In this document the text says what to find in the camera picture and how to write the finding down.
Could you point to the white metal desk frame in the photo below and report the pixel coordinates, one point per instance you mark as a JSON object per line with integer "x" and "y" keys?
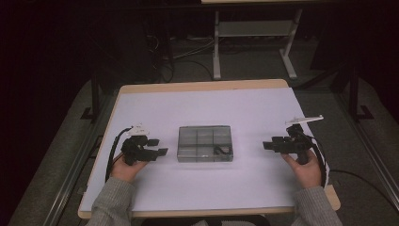
{"x": 216, "y": 47}

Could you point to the black metal stand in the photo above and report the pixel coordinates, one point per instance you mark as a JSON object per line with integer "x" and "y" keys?
{"x": 95, "y": 94}
{"x": 354, "y": 91}

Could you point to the clear plastic compartment box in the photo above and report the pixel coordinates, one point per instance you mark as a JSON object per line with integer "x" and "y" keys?
{"x": 204, "y": 142}

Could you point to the person's right hand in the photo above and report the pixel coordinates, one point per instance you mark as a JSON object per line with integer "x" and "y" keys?
{"x": 307, "y": 175}

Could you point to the white paper sheet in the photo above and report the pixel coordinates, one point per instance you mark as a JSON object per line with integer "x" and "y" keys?
{"x": 219, "y": 103}

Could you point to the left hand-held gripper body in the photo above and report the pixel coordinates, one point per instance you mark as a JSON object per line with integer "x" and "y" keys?
{"x": 135, "y": 153}

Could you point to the person's left hand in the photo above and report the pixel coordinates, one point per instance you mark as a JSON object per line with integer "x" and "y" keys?
{"x": 124, "y": 171}

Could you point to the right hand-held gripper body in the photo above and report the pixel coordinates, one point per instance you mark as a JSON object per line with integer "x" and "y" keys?
{"x": 298, "y": 144}

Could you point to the metal floor rail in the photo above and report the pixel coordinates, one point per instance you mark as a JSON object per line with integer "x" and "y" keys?
{"x": 67, "y": 185}
{"x": 373, "y": 150}

